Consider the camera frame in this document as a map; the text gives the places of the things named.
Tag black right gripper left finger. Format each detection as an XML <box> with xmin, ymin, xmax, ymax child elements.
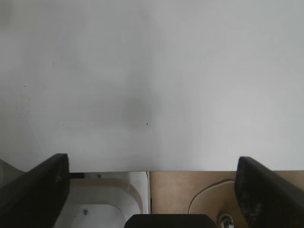
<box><xmin>0</xmin><ymin>153</ymin><xmax>71</xmax><ymax>228</ymax></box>

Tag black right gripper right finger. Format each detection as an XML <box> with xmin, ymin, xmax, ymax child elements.
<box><xmin>234</xmin><ymin>156</ymin><xmax>304</xmax><ymax>228</ymax></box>

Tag silver metal fitting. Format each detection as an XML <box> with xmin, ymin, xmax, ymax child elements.
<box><xmin>218</xmin><ymin>213</ymin><xmax>236</xmax><ymax>228</ymax></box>

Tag beige rounded plate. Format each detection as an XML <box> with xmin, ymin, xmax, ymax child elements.
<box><xmin>189</xmin><ymin>179</ymin><xmax>241</xmax><ymax>228</ymax></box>

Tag white moulded plastic object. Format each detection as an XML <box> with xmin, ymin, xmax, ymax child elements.
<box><xmin>54</xmin><ymin>171</ymin><xmax>151</xmax><ymax>228</ymax></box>

